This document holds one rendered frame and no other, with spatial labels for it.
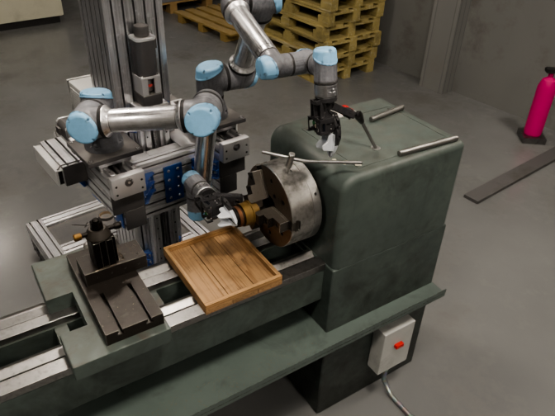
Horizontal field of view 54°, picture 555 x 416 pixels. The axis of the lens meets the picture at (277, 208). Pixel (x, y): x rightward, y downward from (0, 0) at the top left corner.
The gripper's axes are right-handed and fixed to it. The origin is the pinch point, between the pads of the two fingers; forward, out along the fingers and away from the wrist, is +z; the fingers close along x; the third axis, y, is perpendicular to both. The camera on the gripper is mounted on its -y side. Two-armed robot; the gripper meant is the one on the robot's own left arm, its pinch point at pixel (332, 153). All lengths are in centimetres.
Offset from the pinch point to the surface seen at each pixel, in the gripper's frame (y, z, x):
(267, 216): 23.7, 19.2, -6.3
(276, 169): 16.7, 4.6, -9.9
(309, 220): 11.5, 21.7, 1.4
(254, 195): 23.6, 13.9, -14.3
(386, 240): -22.2, 40.1, 4.5
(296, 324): 11, 75, -11
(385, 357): -26, 103, 1
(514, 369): -98, 135, 19
